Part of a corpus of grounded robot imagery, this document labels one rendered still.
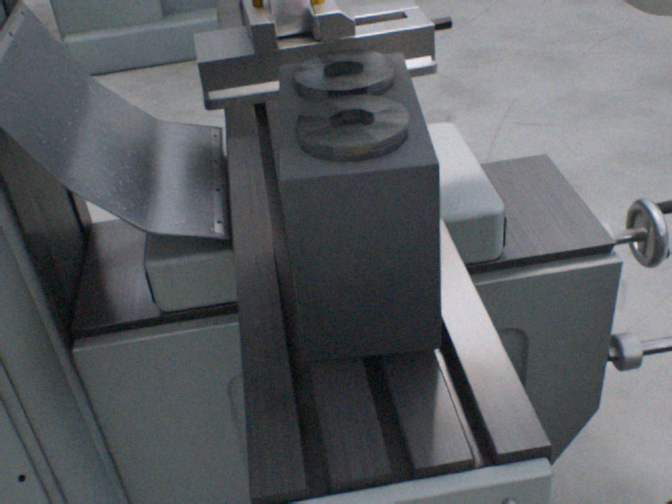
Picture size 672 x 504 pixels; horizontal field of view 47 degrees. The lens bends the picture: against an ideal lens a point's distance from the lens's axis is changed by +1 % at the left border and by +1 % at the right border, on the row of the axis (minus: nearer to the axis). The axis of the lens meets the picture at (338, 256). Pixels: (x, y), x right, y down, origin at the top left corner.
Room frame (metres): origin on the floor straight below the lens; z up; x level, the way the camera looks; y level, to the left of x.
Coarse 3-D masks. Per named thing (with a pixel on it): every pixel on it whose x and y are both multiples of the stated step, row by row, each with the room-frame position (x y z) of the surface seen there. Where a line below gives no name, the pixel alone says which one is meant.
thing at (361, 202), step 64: (320, 64) 0.67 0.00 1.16; (384, 64) 0.65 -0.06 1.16; (320, 128) 0.54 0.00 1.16; (384, 128) 0.53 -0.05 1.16; (320, 192) 0.49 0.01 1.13; (384, 192) 0.49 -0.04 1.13; (320, 256) 0.49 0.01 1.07; (384, 256) 0.49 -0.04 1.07; (320, 320) 0.49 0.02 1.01; (384, 320) 0.49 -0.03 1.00
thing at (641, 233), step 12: (636, 204) 1.05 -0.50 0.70; (648, 204) 1.03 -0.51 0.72; (660, 204) 1.03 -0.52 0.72; (636, 216) 1.06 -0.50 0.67; (648, 216) 1.01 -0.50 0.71; (660, 216) 1.00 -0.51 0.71; (636, 228) 1.03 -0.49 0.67; (648, 228) 1.02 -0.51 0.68; (660, 228) 0.98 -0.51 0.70; (624, 240) 1.01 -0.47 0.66; (636, 240) 1.01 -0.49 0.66; (648, 240) 1.01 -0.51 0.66; (660, 240) 0.97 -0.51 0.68; (636, 252) 1.03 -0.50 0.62; (648, 252) 1.01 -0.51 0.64; (660, 252) 0.97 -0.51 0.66; (648, 264) 0.99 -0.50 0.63
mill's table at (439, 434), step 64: (256, 128) 0.96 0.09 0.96; (256, 192) 0.79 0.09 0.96; (256, 256) 0.66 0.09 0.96; (448, 256) 0.62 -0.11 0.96; (256, 320) 0.56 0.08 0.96; (448, 320) 0.53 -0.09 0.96; (256, 384) 0.47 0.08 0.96; (320, 384) 0.46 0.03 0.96; (384, 384) 0.48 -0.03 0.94; (448, 384) 0.47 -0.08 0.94; (512, 384) 0.44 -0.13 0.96; (256, 448) 0.40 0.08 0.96; (320, 448) 0.42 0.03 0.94; (384, 448) 0.39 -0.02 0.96; (448, 448) 0.38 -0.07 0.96; (512, 448) 0.38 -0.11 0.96
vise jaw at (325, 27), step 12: (336, 0) 1.13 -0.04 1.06; (312, 12) 1.08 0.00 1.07; (324, 12) 1.07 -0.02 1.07; (336, 12) 1.07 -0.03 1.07; (348, 12) 1.10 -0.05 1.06; (312, 24) 1.07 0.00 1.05; (324, 24) 1.07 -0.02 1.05; (336, 24) 1.07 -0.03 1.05; (348, 24) 1.07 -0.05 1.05; (324, 36) 1.07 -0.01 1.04; (336, 36) 1.07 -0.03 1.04; (348, 36) 1.07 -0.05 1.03
